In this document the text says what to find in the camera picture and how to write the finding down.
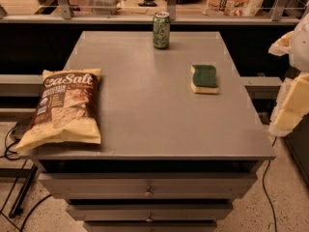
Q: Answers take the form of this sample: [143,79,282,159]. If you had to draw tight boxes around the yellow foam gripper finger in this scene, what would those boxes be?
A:
[268,73,309,137]

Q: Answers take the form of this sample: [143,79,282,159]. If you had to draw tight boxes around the green and yellow sponge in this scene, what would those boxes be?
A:
[190,65,219,95]

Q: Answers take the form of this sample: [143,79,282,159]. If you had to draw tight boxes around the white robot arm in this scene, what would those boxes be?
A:
[268,14,309,137]

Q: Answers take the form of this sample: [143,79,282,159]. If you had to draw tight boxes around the grey drawer cabinet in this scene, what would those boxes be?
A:
[26,31,275,232]

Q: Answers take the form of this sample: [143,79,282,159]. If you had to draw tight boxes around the green soda can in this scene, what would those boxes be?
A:
[153,12,170,49]

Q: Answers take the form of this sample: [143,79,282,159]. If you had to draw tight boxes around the top drawer knob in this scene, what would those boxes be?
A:
[144,187,154,197]

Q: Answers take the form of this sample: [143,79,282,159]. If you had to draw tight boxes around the drawer knob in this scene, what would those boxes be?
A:
[144,187,154,197]
[145,213,154,222]

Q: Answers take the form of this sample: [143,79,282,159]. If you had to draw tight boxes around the sea salt chips bag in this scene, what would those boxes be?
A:
[15,69,101,152]

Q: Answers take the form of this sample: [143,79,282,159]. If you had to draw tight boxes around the metal railing shelf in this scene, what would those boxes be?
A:
[0,0,309,25]

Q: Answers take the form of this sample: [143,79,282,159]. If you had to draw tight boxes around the black metal stand leg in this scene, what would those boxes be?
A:
[9,165,38,218]

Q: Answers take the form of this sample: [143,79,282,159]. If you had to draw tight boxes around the black cable right floor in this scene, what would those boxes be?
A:
[261,136,279,232]

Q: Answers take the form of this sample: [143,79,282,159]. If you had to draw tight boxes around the black cables left floor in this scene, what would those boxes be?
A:
[0,117,52,232]

